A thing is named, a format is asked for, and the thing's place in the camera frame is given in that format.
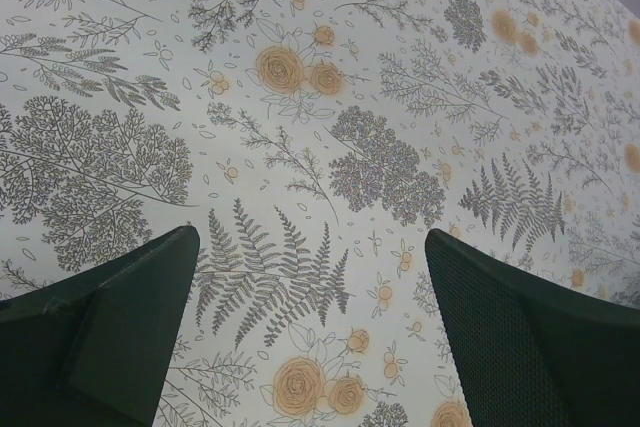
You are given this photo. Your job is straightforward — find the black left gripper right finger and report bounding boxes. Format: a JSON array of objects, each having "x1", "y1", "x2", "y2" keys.
[{"x1": 425, "y1": 229, "x2": 639, "y2": 426}]

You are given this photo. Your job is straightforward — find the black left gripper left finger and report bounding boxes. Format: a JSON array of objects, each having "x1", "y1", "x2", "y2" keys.
[{"x1": 1, "y1": 226, "x2": 200, "y2": 426}]

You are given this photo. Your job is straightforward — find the floral patterned table mat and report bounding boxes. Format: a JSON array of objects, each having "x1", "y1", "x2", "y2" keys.
[{"x1": 1, "y1": 0, "x2": 639, "y2": 426}]

